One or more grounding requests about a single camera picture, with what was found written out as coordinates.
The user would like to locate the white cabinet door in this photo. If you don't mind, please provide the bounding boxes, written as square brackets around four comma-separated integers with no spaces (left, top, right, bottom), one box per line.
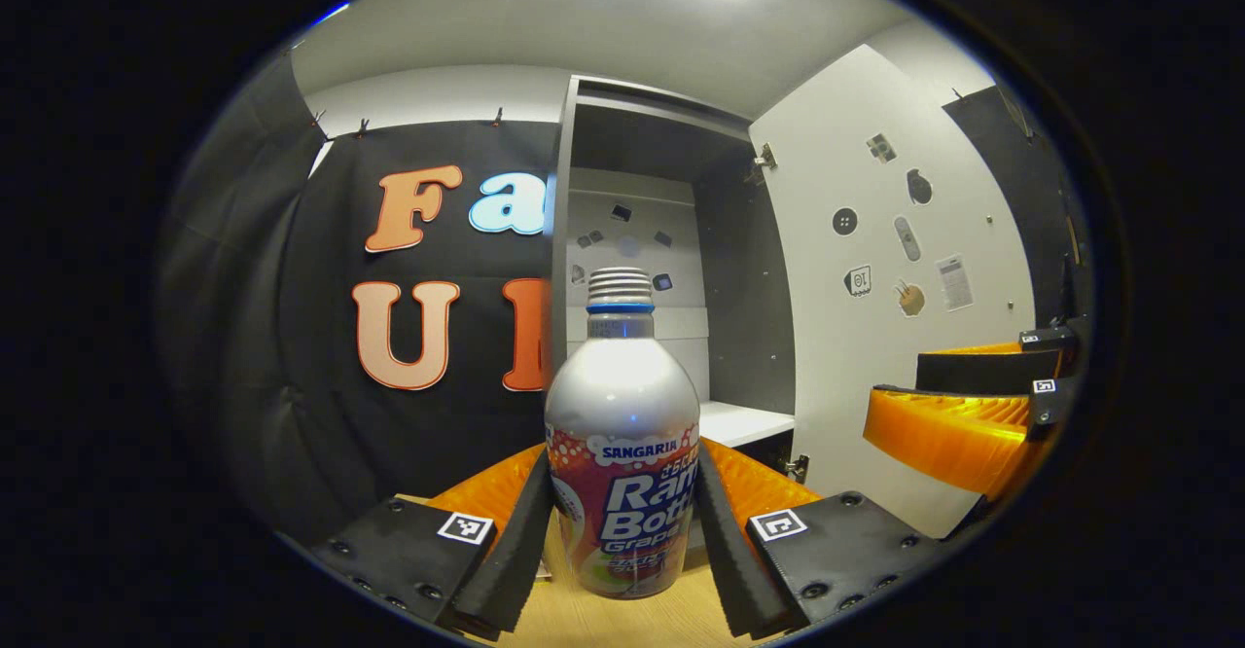
[749,43,1037,540]

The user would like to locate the white cabinet shelf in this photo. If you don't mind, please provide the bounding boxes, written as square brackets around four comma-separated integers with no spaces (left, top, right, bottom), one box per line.
[696,400,797,449]

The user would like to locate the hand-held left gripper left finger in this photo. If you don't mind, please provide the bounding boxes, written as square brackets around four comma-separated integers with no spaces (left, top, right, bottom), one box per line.
[309,444,557,641]

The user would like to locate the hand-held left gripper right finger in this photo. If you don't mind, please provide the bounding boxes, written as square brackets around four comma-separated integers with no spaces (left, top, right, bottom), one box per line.
[693,437,943,641]

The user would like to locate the silver bottle with colourful label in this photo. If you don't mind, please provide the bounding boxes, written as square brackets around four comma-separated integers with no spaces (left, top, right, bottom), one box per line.
[545,267,701,600]

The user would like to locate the black backdrop cloth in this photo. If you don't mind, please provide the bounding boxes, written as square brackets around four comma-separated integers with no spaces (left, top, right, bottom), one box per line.
[160,50,1090,542]

